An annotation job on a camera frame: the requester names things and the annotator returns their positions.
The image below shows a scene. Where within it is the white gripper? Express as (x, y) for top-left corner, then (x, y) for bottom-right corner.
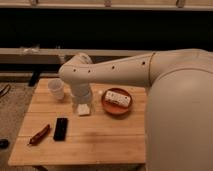
(70, 83), (93, 115)

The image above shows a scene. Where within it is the black eraser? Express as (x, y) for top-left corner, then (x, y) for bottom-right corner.
(53, 118), (68, 141)

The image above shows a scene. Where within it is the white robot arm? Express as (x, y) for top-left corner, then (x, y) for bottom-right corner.
(59, 49), (213, 171)

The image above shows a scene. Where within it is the white cube block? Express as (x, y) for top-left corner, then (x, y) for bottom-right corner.
(78, 104), (90, 116)

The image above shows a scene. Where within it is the white dotted block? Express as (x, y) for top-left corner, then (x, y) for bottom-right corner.
(105, 91), (131, 107)

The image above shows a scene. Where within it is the wooden table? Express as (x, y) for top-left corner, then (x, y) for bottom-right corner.
(8, 79), (146, 166)

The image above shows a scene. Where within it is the red marker pen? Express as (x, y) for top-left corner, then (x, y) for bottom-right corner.
(29, 125), (50, 145)

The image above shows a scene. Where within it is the black object on floor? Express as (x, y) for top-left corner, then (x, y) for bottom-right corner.
(0, 139), (9, 149)

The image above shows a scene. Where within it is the grey metal rail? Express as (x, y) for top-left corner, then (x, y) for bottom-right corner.
(0, 47), (149, 64)

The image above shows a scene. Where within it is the black rail leg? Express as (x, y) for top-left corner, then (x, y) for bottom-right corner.
(28, 66), (42, 87)

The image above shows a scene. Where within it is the black cable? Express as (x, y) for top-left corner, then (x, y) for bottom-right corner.
(0, 83), (12, 99)

